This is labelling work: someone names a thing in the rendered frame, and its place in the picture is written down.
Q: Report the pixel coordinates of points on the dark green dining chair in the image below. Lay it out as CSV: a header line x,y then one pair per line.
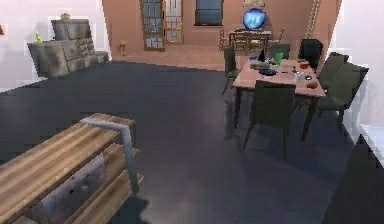
x,y
340,88
271,105
280,50
330,68
230,65

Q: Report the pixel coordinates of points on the wooden chair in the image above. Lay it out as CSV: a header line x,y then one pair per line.
x,y
222,40

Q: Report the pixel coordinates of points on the dark blue plate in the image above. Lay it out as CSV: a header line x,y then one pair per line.
x,y
267,71

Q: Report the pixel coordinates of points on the black bottle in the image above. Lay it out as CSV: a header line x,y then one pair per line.
x,y
262,55

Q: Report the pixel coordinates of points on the glass panel room door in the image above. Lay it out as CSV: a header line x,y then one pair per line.
x,y
174,21
152,25

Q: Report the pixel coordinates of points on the wooden side table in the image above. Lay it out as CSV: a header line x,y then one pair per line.
x,y
250,36

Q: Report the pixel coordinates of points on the small yellow floor lamp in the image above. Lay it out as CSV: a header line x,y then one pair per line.
x,y
123,45

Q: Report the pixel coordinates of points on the brown dining table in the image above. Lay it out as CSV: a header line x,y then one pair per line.
x,y
283,78

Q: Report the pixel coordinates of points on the dark blue window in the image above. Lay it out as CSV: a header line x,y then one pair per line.
x,y
209,12

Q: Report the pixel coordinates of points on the green vase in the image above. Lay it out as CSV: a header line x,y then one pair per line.
x,y
278,58

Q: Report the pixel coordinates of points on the blue round fish bowl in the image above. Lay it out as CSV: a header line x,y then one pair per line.
x,y
254,19

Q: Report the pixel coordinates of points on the clear glass cup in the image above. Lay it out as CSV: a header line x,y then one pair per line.
x,y
298,76

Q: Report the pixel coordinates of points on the red bowl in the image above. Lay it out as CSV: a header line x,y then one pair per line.
x,y
304,65

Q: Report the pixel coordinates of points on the black dining chair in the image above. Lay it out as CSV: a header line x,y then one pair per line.
x,y
311,50

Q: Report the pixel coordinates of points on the grey chest of drawers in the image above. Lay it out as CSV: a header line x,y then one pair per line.
x,y
66,50

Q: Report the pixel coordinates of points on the wooden shelf unit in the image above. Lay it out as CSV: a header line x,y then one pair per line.
x,y
50,160

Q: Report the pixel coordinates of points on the wooden ladder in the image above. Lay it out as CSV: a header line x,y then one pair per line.
x,y
313,15

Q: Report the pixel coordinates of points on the olive round ornament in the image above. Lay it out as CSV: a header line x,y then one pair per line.
x,y
65,16

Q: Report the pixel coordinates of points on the yellow figurine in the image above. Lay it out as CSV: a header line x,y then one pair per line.
x,y
38,38

